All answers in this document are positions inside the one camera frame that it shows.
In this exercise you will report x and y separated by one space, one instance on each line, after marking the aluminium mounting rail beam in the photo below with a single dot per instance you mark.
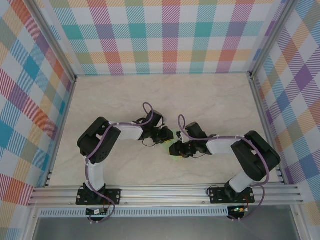
162 193

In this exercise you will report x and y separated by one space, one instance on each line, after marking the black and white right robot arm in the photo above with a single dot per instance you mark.
257 157

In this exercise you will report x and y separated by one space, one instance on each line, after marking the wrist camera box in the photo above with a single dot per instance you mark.
180 136
163 123

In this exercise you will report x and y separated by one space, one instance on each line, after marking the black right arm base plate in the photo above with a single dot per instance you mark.
217 196

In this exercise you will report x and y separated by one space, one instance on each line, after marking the small circuit board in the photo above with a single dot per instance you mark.
96 212

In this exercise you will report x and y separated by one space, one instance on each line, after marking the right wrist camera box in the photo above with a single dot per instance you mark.
180 136

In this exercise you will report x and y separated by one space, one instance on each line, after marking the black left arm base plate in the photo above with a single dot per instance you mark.
116 196

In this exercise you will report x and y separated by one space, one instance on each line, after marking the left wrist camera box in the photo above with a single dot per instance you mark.
163 123

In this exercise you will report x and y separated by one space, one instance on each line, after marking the circuit board with green light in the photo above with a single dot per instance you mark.
238 209

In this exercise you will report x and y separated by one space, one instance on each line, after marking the short aluminium frame post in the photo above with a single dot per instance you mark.
30 225
297 222

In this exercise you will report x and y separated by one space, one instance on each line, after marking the grey metal sheet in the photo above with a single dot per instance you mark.
162 228

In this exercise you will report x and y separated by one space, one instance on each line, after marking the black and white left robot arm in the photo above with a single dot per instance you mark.
97 142

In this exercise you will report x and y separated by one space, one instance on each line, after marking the light green paper sheet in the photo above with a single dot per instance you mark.
167 146

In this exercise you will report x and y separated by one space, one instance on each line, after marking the aluminium table edge rail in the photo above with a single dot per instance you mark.
62 125
262 110

